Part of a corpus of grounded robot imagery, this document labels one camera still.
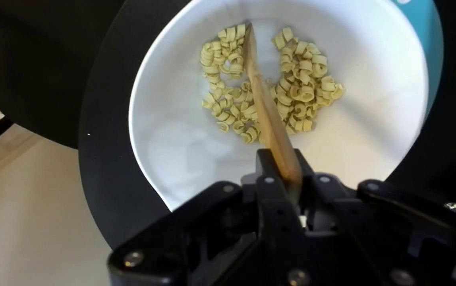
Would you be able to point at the yellow pasta pieces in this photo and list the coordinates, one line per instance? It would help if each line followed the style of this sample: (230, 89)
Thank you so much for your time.
(301, 89)

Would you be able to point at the white bowl teal rim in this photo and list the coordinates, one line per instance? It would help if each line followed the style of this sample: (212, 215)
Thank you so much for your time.
(376, 105)

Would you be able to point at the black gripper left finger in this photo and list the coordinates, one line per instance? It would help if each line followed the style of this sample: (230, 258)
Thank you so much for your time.
(212, 239)

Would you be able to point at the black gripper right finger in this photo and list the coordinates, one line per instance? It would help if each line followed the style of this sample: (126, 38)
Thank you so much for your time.
(376, 239)

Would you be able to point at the wooden cooking stick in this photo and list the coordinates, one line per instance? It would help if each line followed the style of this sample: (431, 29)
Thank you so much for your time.
(276, 132)

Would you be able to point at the black metal chair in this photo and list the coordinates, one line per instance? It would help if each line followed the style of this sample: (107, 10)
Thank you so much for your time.
(26, 64)

